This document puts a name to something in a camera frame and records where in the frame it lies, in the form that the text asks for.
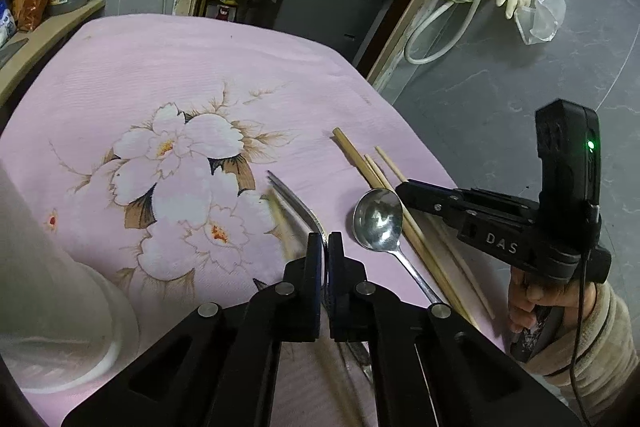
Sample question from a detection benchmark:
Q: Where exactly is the white hose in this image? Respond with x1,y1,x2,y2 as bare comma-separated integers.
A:
404,0,506,65

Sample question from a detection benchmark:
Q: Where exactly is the person's right hand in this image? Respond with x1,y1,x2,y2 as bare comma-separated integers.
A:
507,278,597,334

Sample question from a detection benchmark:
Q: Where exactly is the person's right forearm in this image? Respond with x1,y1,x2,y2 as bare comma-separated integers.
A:
522,282,635,425

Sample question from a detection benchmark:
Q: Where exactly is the black cable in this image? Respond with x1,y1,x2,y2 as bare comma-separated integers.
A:
570,202,603,423

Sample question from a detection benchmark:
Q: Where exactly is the wooden counter ledge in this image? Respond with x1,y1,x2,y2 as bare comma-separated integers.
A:
0,0,106,108

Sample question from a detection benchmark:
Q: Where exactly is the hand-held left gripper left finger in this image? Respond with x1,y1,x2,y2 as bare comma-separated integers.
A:
60,232,326,427

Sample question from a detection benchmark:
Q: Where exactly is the white blue bag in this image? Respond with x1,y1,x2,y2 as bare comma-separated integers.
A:
0,0,16,48

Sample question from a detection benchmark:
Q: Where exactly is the metal spoon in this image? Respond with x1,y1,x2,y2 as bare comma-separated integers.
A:
352,188,446,308

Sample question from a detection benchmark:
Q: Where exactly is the white utensil holder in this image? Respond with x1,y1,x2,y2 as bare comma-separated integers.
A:
0,162,141,393

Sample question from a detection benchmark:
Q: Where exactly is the worn door frame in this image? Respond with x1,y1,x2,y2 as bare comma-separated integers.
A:
175,0,483,95

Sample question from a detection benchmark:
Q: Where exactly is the clear plastic bag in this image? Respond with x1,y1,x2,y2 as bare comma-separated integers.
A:
516,0,571,45

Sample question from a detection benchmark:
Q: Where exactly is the pink floral tablecloth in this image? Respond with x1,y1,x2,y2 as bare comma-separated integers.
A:
0,14,506,427

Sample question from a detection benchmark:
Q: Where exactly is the black cabinet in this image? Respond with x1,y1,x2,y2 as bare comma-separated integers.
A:
252,0,386,64

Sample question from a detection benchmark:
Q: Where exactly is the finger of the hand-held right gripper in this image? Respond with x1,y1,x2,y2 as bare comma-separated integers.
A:
395,178,542,233

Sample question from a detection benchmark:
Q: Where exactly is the metal fork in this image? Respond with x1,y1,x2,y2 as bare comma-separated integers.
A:
266,170,375,385

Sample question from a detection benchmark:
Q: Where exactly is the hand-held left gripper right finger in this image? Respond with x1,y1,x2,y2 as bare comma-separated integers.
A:
327,231,583,427

